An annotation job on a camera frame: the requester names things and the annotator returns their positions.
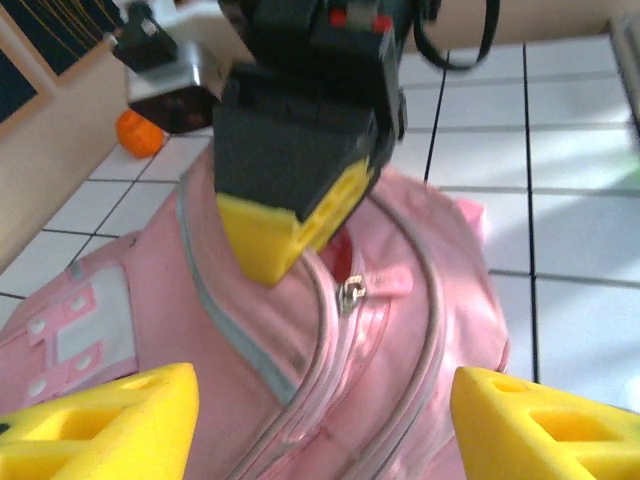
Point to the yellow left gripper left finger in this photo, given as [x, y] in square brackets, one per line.
[100, 440]

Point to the pink student backpack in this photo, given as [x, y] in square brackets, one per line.
[150, 300]

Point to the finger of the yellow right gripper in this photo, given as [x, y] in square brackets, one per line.
[355, 192]
[260, 240]

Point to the small orange cup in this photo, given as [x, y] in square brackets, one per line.
[137, 134]

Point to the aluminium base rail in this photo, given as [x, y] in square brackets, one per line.
[627, 70]

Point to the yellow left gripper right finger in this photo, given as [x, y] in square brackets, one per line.
[550, 440]

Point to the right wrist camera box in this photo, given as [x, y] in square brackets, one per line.
[165, 70]

